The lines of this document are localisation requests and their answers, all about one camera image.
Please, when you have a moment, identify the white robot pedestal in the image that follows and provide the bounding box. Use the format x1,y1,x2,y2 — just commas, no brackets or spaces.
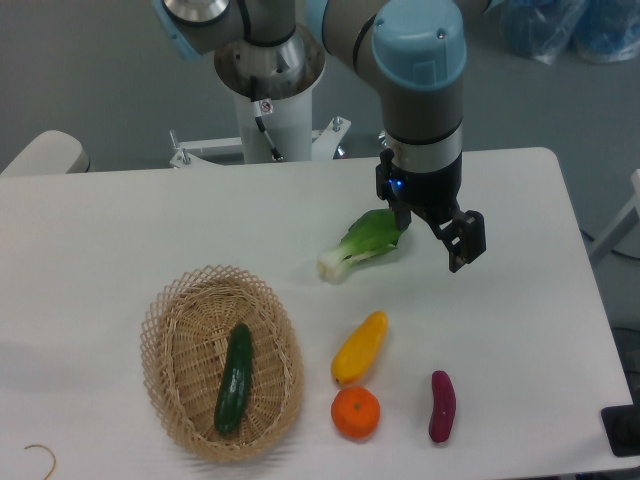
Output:
170,26,351,168

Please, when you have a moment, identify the white chair back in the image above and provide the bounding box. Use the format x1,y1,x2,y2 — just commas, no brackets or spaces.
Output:
1,130,93,178

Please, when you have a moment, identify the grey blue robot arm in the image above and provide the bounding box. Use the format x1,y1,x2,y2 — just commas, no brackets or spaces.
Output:
153,1,489,271

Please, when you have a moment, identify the orange mandarin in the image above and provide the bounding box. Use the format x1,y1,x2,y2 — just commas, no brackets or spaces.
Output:
330,386,381,441

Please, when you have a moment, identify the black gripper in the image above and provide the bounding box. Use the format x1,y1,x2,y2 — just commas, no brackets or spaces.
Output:
376,148,486,273

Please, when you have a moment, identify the purple sweet potato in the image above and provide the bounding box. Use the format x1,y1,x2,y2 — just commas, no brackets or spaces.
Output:
429,370,457,443

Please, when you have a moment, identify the green cucumber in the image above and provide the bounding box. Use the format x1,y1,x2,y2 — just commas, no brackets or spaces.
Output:
214,323,253,435

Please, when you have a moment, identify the black device at edge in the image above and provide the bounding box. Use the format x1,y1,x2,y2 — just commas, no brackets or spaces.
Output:
601,405,639,458

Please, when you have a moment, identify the green bok choy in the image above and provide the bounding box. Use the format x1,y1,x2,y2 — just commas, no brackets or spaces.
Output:
316,209,402,283

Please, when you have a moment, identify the blue plastic bag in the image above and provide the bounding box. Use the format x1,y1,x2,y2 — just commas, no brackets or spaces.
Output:
500,1,639,65

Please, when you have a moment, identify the white frame at right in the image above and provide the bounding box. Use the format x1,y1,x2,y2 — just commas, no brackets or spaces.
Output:
587,169,639,264

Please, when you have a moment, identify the woven wicker basket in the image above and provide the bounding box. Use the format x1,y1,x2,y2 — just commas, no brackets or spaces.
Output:
141,265,304,462

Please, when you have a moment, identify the yellow squash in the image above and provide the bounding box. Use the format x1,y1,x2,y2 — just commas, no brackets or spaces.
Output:
331,311,389,386

